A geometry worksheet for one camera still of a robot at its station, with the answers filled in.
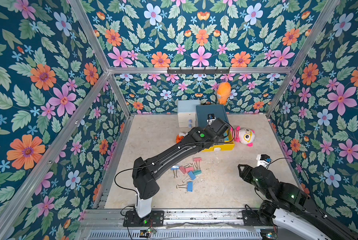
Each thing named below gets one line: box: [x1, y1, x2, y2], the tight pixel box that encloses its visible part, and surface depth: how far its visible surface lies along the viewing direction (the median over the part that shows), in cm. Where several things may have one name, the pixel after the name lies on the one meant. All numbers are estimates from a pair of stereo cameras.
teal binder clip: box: [192, 170, 202, 176], surface depth 91 cm
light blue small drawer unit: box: [177, 99, 201, 128], surface depth 107 cm
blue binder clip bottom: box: [176, 181, 194, 192], surface depth 86 cm
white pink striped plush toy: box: [230, 126, 256, 147], surface depth 101 cm
